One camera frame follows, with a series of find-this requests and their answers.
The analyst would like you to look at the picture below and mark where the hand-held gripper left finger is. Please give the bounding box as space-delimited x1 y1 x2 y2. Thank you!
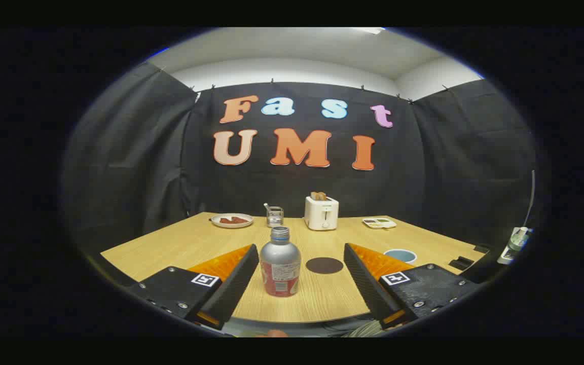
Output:
129 244 260 331

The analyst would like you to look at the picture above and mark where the grey ribbed cloth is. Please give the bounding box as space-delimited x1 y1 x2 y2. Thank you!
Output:
343 319 389 338

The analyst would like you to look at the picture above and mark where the white plate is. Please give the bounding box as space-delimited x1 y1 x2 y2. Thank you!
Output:
210 213 254 229

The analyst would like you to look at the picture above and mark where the white power strip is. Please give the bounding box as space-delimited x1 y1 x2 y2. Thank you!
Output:
497 227 532 265

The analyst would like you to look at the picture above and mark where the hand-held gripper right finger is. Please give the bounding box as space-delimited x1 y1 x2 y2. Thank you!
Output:
344 243 478 330

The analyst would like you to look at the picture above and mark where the white cable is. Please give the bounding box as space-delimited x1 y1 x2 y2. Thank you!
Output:
523 170 536 229

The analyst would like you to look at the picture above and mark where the dark round coaster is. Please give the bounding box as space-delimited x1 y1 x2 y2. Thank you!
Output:
306 257 344 275

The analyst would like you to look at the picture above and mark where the silver bottle with red label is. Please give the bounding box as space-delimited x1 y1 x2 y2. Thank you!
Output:
260 227 302 298

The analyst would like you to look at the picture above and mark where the wooden table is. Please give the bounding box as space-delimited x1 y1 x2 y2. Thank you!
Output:
100 212 485 324

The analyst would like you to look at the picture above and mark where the white toaster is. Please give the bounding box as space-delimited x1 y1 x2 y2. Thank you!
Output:
305 196 339 231

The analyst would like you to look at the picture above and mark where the white cup with blue inside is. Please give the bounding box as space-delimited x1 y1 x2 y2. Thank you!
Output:
383 248 418 264

